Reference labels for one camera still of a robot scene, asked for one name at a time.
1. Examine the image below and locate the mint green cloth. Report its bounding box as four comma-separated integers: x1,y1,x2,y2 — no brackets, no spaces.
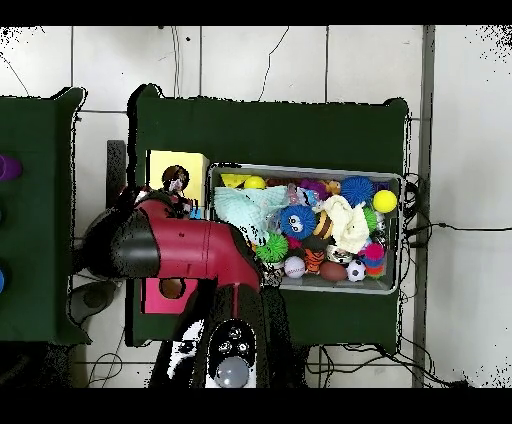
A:
213,185,289,245

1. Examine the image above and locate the small blue spiky ball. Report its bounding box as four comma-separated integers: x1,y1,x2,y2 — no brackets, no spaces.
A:
278,204,318,241

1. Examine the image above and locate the wooden box with three holes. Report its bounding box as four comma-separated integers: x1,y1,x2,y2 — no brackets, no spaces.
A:
141,149,211,315

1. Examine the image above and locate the yellow cheese wedge toy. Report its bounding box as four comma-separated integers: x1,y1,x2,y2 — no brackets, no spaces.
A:
220,172,252,189

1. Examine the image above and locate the purple knobbly rubber toy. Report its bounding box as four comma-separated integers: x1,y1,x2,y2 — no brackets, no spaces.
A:
299,179,330,199

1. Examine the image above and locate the dark green table cloth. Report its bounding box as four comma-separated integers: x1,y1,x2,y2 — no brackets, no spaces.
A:
0,86,93,345
126,83,410,353

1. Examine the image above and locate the cream white cloth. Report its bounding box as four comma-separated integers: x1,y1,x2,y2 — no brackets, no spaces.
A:
312,194,371,255

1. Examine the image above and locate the large blue spiky ball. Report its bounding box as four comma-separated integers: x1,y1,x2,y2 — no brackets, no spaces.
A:
340,175,375,208

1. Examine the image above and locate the black and white soccer ball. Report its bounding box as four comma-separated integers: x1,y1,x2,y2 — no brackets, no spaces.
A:
346,259,368,283

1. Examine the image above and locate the pink spiky ball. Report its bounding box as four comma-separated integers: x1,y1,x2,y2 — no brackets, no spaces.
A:
360,242,386,262

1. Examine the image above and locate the plain yellow ball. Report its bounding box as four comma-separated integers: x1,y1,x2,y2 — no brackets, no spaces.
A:
372,189,399,214

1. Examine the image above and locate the grey round seat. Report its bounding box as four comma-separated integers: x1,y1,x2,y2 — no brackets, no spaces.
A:
70,279,118,326

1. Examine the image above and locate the purple cup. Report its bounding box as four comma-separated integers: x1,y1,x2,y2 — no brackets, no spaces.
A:
0,154,24,182

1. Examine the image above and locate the shallow wire mesh bin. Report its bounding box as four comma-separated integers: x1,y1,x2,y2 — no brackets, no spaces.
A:
206,162,404,296

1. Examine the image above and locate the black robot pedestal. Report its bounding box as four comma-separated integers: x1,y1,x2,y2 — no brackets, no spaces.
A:
279,342,310,388

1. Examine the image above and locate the black power cable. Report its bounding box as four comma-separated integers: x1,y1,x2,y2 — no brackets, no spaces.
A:
403,222,512,237

